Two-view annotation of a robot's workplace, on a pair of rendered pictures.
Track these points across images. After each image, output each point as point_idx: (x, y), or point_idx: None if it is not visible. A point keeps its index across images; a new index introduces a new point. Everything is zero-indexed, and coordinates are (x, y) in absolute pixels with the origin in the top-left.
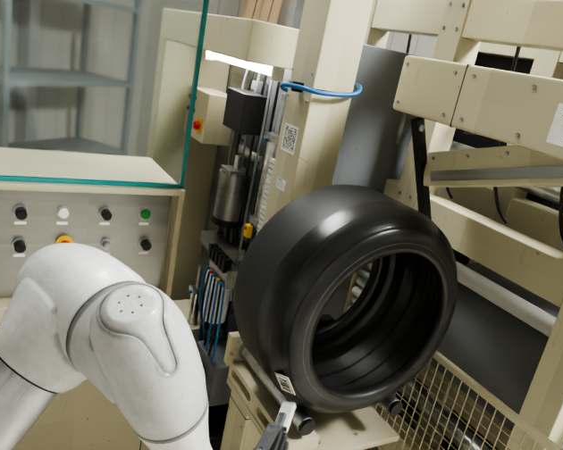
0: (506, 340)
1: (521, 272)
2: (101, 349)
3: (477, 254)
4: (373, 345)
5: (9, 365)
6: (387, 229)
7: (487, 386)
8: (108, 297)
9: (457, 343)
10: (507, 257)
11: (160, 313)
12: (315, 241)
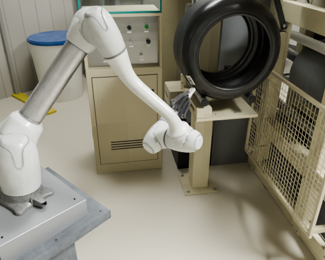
0: None
1: (322, 28)
2: (85, 23)
3: (306, 25)
4: (248, 75)
5: (69, 41)
6: (228, 4)
7: (317, 97)
8: (87, 9)
9: (305, 79)
10: (317, 22)
11: (100, 11)
12: (196, 14)
